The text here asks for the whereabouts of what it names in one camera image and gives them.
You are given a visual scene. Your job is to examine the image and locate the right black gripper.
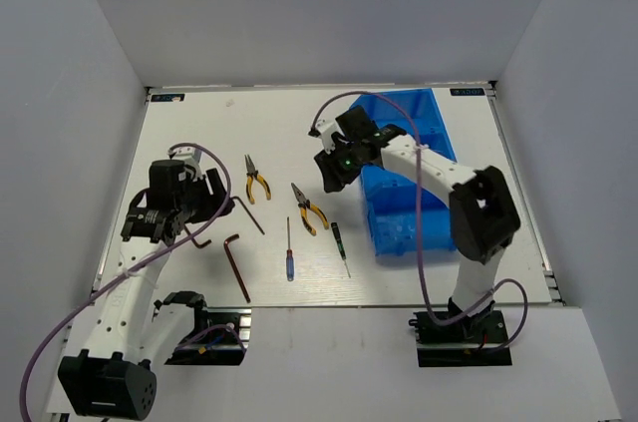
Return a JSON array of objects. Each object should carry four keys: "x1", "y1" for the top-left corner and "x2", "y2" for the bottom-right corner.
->
[{"x1": 315, "y1": 140, "x2": 364, "y2": 194}]

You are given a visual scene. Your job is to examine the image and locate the yellow needle-nose pliers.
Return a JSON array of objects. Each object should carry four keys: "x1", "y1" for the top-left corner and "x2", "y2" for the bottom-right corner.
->
[
  {"x1": 244, "y1": 154, "x2": 272, "y2": 205},
  {"x1": 291, "y1": 183, "x2": 330, "y2": 236}
]

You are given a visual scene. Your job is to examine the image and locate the black green precision screwdriver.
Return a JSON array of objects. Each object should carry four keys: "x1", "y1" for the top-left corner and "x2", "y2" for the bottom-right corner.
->
[{"x1": 330, "y1": 221, "x2": 352, "y2": 278}]

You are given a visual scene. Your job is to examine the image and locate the blue handled screwdriver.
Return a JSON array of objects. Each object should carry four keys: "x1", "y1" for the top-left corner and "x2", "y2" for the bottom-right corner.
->
[{"x1": 285, "y1": 217, "x2": 294, "y2": 281}]

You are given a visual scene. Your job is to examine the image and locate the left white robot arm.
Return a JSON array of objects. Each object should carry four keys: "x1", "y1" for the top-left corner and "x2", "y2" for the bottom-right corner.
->
[{"x1": 58, "y1": 148, "x2": 232, "y2": 421}]

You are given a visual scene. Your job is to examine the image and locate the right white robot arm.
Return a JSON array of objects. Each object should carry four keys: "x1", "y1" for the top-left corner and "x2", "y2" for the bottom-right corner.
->
[{"x1": 309, "y1": 106, "x2": 520, "y2": 341}]

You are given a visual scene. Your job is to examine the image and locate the thin dark hex key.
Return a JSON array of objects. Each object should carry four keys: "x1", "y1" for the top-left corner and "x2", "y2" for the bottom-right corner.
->
[{"x1": 230, "y1": 196, "x2": 266, "y2": 235}]

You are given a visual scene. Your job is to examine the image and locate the large red hex key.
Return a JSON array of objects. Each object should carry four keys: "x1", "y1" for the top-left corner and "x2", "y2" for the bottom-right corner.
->
[{"x1": 223, "y1": 233, "x2": 251, "y2": 304}]

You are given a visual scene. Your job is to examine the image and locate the left red hex key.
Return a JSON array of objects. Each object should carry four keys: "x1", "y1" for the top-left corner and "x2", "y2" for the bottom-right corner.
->
[{"x1": 183, "y1": 223, "x2": 211, "y2": 249}]

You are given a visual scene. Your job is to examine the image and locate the blue plastic compartment bin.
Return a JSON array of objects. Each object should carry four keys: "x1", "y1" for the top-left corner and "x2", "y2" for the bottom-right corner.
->
[{"x1": 353, "y1": 89, "x2": 456, "y2": 255}]

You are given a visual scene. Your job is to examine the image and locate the left table corner label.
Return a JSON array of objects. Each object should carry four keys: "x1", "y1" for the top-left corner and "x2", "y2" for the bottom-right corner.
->
[{"x1": 151, "y1": 94, "x2": 185, "y2": 102}]

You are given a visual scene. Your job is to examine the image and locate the table corner label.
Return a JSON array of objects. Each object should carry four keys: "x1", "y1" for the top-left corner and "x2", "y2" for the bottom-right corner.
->
[
  {"x1": 151, "y1": 94, "x2": 185, "y2": 102},
  {"x1": 450, "y1": 88, "x2": 485, "y2": 97}
]

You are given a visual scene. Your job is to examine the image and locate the right table corner label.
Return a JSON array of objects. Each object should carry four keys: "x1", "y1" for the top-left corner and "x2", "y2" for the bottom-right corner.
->
[{"x1": 450, "y1": 88, "x2": 485, "y2": 97}]

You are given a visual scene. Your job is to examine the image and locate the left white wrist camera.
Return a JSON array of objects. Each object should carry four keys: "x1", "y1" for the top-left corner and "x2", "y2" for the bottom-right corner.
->
[{"x1": 167, "y1": 145, "x2": 203, "y2": 181}]

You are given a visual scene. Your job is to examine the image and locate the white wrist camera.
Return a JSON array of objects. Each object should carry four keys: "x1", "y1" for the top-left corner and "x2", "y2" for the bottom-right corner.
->
[
  {"x1": 167, "y1": 145, "x2": 203, "y2": 181},
  {"x1": 308, "y1": 119, "x2": 342, "y2": 154}
]

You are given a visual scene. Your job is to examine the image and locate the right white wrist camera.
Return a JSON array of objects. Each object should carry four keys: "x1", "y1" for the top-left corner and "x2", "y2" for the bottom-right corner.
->
[{"x1": 308, "y1": 119, "x2": 342, "y2": 154}]

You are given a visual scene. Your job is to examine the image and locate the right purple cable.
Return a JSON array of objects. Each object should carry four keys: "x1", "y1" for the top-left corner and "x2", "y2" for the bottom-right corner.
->
[{"x1": 309, "y1": 90, "x2": 529, "y2": 355}]

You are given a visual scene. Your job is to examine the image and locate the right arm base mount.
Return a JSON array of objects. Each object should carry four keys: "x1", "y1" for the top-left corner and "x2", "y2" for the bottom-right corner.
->
[{"x1": 408, "y1": 310, "x2": 512, "y2": 368}]

